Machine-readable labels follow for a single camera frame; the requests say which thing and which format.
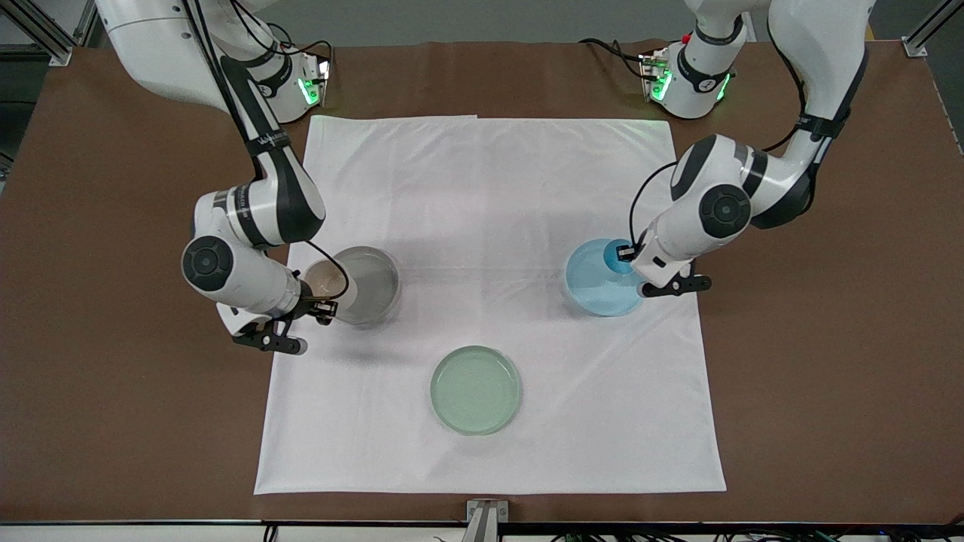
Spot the white mug with black handle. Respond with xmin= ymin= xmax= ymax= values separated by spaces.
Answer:
xmin=301 ymin=258 xmax=356 ymax=326

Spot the blue plate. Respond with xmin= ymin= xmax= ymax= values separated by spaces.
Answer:
xmin=564 ymin=238 xmax=648 ymax=318

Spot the gray plate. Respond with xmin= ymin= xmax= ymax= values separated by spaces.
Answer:
xmin=331 ymin=245 xmax=402 ymax=326

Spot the green plate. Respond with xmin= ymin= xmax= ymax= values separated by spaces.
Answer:
xmin=429 ymin=345 xmax=523 ymax=437

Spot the white cloth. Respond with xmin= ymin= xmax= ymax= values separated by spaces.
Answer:
xmin=254 ymin=114 xmax=728 ymax=495

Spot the black base cable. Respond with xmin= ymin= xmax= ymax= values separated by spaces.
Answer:
xmin=578 ymin=38 xmax=648 ymax=76
xmin=256 ymin=23 xmax=334 ymax=76

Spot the table edge rail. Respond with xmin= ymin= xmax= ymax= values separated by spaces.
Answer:
xmin=0 ymin=519 xmax=964 ymax=542

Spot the metal bracket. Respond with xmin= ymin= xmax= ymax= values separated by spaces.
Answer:
xmin=465 ymin=499 xmax=510 ymax=542

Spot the aluminium frame extrusion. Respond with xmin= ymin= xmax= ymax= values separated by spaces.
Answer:
xmin=0 ymin=0 xmax=102 ymax=67
xmin=901 ymin=0 xmax=964 ymax=58

